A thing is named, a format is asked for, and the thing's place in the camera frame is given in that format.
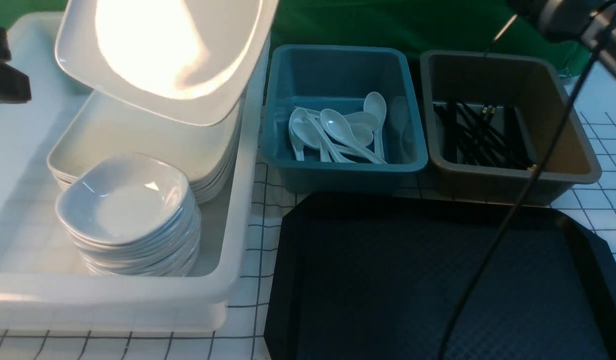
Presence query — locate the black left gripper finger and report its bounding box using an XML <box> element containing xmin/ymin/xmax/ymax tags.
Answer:
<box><xmin>0</xmin><ymin>27</ymin><xmax>32</xmax><ymax>104</ymax></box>

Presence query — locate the large white square plate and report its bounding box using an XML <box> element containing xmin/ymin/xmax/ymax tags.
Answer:
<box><xmin>54</xmin><ymin>0</ymin><xmax>279</xmax><ymax>126</ymax></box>

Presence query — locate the white ceramic soup spoon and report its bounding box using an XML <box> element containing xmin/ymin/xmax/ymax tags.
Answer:
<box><xmin>320</xmin><ymin>109</ymin><xmax>386</xmax><ymax>164</ymax></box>

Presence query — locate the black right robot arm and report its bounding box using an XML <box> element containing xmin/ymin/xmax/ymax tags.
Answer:
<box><xmin>506</xmin><ymin>0</ymin><xmax>616</xmax><ymax>79</ymax></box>

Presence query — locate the stack of white square plates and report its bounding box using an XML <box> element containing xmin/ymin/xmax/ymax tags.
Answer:
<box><xmin>47</xmin><ymin>91</ymin><xmax>245</xmax><ymax>204</ymax></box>

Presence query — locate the stack of small white bowls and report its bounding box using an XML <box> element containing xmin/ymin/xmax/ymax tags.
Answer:
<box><xmin>55</xmin><ymin>152</ymin><xmax>202</xmax><ymax>277</ymax></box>

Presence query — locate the large white plastic tub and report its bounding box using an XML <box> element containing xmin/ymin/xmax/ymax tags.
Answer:
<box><xmin>0</xmin><ymin>11</ymin><xmax>267</xmax><ymax>338</ymax></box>

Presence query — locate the white spoon in bin far left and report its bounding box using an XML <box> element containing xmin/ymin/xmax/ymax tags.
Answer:
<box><xmin>289</xmin><ymin>108</ymin><xmax>312</xmax><ymax>161</ymax></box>

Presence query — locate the blue plastic bin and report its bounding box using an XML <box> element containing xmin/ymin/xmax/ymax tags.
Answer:
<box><xmin>260</xmin><ymin>45</ymin><xmax>428</xmax><ymax>194</ymax></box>

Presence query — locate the white spoon in bin middle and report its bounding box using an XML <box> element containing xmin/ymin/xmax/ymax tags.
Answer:
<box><xmin>294</xmin><ymin>106</ymin><xmax>380</xmax><ymax>132</ymax></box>

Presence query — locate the white spoon in bin upright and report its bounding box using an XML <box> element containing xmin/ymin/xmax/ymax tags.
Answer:
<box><xmin>363</xmin><ymin>91</ymin><xmax>387</xmax><ymax>160</ymax></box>

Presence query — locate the black serving tray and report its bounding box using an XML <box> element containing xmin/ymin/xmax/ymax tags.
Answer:
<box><xmin>264</xmin><ymin>193</ymin><xmax>616</xmax><ymax>360</ymax></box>

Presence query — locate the bundle of black chopsticks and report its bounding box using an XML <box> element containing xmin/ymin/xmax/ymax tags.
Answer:
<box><xmin>433</xmin><ymin>100</ymin><xmax>538</xmax><ymax>171</ymax></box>

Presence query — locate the brown plastic bin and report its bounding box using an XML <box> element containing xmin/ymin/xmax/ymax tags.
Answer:
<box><xmin>419</xmin><ymin>50</ymin><xmax>602</xmax><ymax>206</ymax></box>

